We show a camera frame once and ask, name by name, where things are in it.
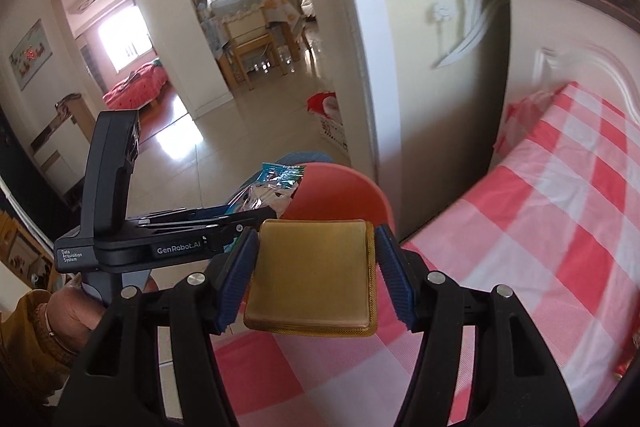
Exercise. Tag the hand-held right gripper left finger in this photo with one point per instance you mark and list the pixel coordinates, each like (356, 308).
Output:
(235, 277)

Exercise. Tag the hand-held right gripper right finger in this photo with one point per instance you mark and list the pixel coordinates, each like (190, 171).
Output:
(397, 277)

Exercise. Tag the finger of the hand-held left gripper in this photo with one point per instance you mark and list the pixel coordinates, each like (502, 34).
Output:
(190, 213)
(240, 222)

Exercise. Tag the blue snack wrapper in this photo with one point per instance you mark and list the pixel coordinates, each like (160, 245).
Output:
(270, 189)

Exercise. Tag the yellow-brown square sponge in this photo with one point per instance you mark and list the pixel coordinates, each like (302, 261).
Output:
(310, 277)

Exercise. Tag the orange plastic bucket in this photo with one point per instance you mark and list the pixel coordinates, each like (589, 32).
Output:
(340, 197)

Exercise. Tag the person's left forearm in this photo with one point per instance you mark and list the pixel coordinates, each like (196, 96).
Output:
(25, 342)

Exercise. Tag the person's left hand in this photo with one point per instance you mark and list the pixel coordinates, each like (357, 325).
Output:
(75, 314)

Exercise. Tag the white side cabinet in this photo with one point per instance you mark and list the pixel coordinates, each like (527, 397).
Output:
(65, 137)

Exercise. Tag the blue rounded object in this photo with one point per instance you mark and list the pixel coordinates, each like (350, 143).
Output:
(300, 158)

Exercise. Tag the red bed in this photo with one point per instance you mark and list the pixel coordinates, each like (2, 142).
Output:
(137, 87)

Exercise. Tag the wooden shelf unit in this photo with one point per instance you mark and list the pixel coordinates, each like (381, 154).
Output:
(22, 252)

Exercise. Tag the bedroom window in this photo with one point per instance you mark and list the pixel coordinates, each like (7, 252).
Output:
(125, 44)

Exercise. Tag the pink white checked tablecloth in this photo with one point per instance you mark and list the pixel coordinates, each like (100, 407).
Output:
(525, 232)

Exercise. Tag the square ceiling light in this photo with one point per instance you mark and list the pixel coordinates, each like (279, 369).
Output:
(90, 3)

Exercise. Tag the wooden chair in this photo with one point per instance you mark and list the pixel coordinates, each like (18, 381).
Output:
(250, 44)

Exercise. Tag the table with patterned cloth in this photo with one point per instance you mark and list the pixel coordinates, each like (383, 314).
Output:
(285, 14)

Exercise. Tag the white carved cabinet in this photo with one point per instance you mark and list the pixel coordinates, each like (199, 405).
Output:
(550, 32)

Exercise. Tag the framed wall picture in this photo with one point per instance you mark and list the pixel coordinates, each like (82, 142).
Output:
(30, 54)

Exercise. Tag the white flower wall hook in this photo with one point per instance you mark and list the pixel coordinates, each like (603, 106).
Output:
(441, 13)

